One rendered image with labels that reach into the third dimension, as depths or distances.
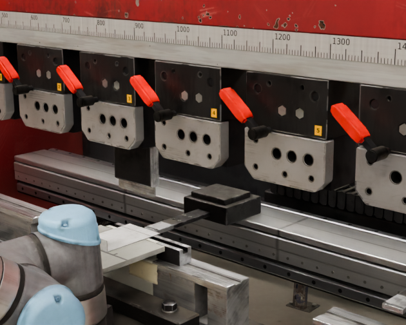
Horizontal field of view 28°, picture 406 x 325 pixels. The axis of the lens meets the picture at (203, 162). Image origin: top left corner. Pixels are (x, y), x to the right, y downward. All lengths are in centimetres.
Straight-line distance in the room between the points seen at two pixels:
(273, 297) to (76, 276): 271
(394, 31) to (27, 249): 54
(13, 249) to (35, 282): 13
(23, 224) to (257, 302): 202
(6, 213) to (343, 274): 76
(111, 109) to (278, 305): 230
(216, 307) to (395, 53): 56
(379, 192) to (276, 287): 273
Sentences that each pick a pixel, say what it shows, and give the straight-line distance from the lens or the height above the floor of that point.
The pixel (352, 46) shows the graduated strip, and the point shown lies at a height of 139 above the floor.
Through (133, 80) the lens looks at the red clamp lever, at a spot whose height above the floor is 131.
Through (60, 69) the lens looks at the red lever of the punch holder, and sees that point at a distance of 150.
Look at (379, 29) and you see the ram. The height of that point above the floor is 141.
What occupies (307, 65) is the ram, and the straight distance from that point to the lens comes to 116.
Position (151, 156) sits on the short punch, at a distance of 146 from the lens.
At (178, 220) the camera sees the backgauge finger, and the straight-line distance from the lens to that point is 159.
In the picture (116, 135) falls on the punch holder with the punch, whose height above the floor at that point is 120.
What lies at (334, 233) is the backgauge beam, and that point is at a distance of 159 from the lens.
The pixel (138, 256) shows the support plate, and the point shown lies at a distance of 143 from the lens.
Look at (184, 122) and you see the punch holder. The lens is 133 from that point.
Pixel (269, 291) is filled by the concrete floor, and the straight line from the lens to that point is 379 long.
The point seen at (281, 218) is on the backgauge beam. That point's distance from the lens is 167.
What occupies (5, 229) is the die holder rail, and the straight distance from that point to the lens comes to 187.
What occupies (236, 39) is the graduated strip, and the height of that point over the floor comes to 138.
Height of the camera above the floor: 151
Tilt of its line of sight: 15 degrees down
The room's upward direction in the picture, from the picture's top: 1 degrees counter-clockwise
